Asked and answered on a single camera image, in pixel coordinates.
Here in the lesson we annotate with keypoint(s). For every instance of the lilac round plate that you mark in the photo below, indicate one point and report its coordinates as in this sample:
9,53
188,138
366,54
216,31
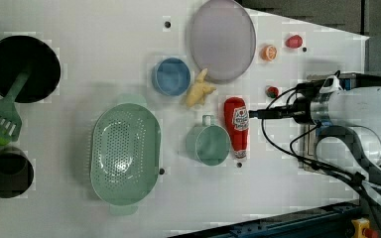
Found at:
222,39

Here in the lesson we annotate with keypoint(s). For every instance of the red strawberry toy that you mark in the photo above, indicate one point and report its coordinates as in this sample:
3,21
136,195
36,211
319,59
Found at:
294,42

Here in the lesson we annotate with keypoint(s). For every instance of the large black pot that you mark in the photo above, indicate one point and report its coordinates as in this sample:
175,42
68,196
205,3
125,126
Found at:
19,52

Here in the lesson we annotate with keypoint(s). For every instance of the small black cup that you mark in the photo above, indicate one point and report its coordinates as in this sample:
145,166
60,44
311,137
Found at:
16,172

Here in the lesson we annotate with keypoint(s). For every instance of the green mug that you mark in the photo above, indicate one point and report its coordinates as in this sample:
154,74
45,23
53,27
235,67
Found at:
208,142

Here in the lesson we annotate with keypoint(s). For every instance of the orange slice toy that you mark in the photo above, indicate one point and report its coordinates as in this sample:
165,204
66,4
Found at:
269,53

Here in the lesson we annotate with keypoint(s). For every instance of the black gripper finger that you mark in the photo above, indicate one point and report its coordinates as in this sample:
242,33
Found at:
264,114

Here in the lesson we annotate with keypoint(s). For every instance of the yellow plush banana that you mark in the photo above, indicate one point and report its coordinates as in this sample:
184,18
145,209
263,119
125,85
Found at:
199,90

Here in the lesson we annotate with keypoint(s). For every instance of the red plush ketchup bottle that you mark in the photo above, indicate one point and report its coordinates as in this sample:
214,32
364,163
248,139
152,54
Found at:
236,119

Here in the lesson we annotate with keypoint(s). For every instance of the small red tomato toy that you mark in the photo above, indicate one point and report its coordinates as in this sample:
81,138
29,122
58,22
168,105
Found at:
272,91

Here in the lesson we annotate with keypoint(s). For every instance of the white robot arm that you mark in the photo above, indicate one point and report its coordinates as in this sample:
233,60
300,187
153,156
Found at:
358,109

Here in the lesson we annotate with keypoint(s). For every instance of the blue bowl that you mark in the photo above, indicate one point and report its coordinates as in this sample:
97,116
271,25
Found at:
171,77

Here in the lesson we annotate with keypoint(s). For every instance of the green perforated strainer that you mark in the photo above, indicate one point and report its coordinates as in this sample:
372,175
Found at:
125,154

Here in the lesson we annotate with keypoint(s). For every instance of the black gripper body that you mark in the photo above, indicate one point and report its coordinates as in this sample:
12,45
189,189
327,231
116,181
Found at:
300,109

